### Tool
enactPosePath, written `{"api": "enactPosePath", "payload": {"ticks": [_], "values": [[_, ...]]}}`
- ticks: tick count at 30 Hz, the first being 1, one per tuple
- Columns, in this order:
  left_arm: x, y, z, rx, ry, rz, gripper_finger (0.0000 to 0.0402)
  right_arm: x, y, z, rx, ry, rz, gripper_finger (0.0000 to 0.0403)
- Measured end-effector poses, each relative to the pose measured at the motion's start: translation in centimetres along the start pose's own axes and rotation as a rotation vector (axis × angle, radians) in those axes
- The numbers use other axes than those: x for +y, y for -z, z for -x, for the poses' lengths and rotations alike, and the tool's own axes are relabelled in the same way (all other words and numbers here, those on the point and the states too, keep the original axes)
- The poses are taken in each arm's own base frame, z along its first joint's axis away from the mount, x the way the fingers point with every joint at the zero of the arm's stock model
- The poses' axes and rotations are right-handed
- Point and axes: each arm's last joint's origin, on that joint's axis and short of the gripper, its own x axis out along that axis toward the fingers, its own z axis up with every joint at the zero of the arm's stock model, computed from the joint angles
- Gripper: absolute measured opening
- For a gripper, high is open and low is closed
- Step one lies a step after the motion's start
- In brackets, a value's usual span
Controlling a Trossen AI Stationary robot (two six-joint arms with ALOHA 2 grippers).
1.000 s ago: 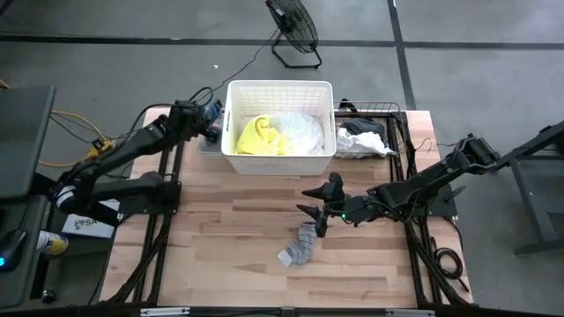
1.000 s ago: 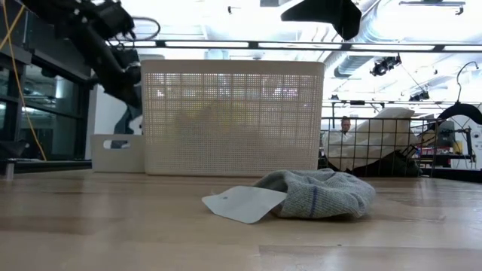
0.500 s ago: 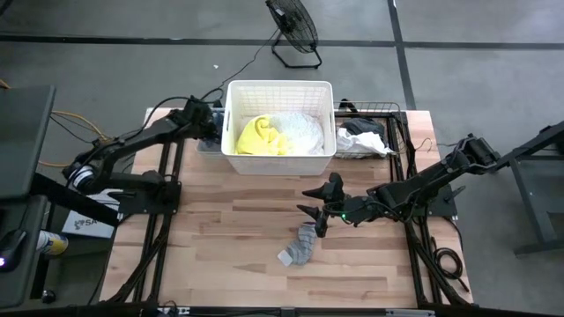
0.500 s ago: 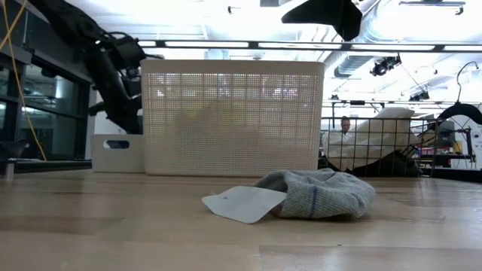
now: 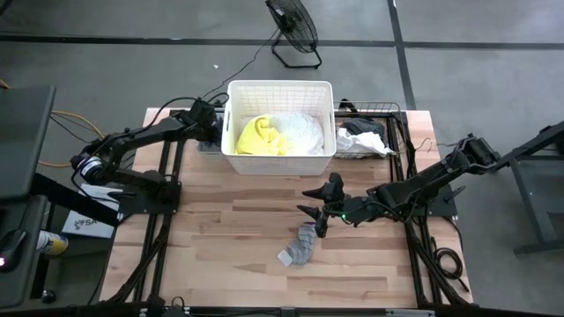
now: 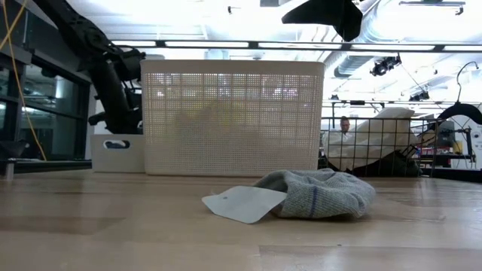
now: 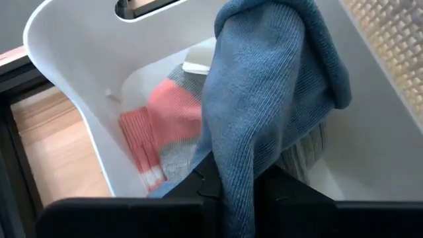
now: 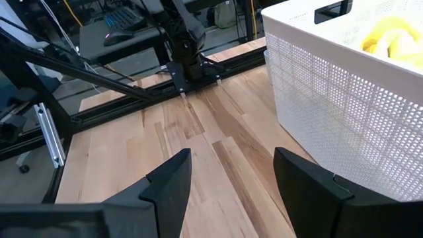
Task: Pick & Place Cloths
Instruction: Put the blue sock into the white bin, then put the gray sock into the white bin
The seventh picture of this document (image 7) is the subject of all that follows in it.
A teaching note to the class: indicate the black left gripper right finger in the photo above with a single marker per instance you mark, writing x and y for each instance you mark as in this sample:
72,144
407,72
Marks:
284,188

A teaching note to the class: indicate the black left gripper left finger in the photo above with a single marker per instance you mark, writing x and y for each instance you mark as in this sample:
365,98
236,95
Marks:
205,182

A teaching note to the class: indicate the ribbed grey sock pink cuff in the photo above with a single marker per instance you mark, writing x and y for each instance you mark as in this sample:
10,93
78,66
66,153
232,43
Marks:
138,142

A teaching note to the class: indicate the grey knit sock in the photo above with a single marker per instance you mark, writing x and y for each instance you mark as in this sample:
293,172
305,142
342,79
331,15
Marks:
175,109

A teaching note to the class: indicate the blue sock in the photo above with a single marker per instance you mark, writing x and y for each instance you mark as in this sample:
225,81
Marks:
257,82

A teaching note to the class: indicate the white card tag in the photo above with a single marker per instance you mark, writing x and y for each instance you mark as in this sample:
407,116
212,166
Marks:
198,57

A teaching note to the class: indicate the small white plastic bin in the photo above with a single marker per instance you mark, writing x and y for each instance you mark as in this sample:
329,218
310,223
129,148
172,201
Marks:
82,49

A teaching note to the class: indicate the large white perforated laundry basket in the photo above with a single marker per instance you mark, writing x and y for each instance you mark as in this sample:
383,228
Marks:
396,39

